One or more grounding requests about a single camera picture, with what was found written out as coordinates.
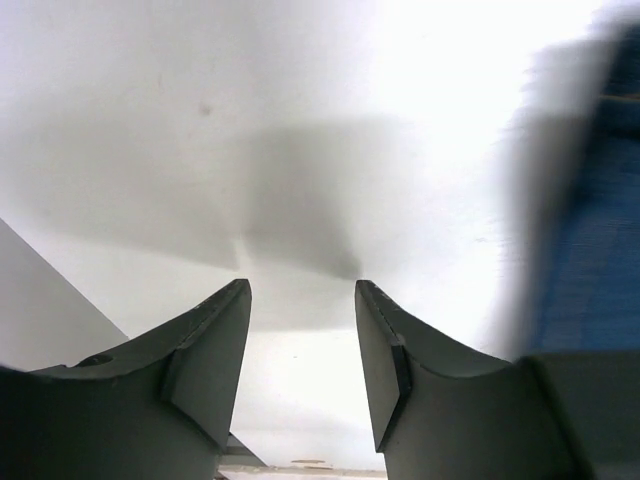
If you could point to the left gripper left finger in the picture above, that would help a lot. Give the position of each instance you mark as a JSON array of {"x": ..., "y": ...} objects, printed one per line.
[{"x": 156, "y": 407}]

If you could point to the dark blue denim trousers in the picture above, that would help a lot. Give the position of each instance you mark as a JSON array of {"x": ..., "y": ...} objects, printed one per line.
[{"x": 580, "y": 192}]

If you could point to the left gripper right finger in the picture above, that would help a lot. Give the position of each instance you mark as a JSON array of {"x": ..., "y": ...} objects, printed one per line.
[{"x": 442, "y": 410}]

